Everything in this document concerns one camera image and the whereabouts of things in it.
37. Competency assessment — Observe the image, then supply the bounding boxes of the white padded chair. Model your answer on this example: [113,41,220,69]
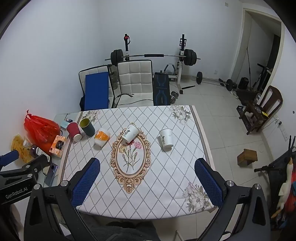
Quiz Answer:
[116,60,154,107]
[79,65,115,110]

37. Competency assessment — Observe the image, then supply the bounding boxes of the person's dark trousers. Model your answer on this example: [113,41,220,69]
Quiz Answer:
[77,209,160,241]

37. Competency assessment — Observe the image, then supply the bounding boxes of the red plastic bag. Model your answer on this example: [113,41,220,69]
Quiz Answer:
[24,110,61,156]

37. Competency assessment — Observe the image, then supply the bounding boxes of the white barbell rack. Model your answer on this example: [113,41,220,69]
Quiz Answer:
[122,34,188,94]

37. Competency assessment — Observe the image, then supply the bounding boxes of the black scooter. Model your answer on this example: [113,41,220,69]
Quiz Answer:
[254,137,296,230]

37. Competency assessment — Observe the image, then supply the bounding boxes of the blue mat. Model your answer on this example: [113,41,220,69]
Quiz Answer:
[84,72,110,110]

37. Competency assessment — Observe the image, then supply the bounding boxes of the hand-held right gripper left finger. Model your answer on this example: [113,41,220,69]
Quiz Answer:
[24,158,101,241]

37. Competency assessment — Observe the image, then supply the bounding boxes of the small barbell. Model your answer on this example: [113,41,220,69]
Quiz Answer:
[192,72,233,91]

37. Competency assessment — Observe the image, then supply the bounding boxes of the orange and white cup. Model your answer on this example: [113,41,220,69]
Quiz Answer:
[94,128,110,147]

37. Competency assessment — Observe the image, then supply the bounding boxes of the floral quilted tablecloth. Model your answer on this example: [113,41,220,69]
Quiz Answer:
[61,105,214,219]

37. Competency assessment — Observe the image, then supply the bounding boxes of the red paper cup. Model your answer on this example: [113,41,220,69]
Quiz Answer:
[67,122,82,142]

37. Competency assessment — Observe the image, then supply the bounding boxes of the dark green cup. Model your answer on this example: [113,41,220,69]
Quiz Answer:
[79,118,95,136]

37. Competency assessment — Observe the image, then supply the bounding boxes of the orange cardboard box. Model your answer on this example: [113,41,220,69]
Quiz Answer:
[49,136,67,158]

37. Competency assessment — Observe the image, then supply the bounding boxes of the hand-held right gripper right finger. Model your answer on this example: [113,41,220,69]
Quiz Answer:
[195,158,271,241]

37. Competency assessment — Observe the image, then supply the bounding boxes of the black weight bench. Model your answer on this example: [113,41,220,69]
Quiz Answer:
[153,72,171,106]

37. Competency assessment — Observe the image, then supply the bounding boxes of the black barbell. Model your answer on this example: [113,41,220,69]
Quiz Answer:
[104,49,201,67]

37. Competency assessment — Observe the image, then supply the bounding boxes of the black cable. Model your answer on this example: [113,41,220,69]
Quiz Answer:
[114,93,153,107]

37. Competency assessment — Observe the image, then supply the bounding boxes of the black round bin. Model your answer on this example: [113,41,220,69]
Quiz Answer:
[238,77,250,90]

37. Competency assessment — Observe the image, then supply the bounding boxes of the yellow plastic bag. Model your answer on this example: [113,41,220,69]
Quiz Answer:
[11,133,31,163]

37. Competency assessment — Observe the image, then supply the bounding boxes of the white duck toy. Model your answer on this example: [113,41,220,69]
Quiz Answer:
[276,160,295,210]

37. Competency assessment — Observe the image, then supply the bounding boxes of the dark wooden chair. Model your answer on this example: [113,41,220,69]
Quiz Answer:
[238,85,283,135]

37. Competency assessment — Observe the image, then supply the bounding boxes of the white paper cup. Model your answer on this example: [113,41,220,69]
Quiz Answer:
[159,128,174,148]
[121,123,141,143]

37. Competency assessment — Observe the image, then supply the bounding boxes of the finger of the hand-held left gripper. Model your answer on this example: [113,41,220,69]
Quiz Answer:
[0,154,51,178]
[0,150,20,168]

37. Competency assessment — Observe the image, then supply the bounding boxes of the white door frame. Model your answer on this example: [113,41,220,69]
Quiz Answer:
[231,8,287,93]

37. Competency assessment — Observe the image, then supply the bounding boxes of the blue smartphone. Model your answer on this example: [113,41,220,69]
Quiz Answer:
[44,163,58,187]

